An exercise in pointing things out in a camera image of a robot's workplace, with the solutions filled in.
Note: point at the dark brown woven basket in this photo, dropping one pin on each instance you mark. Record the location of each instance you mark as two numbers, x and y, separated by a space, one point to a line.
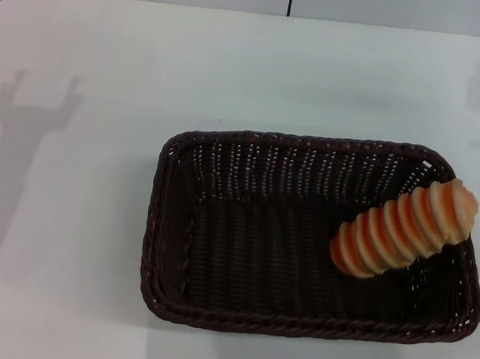
258 256

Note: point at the orange striped bread loaf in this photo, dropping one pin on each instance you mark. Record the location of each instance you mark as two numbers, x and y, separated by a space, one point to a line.
399 229

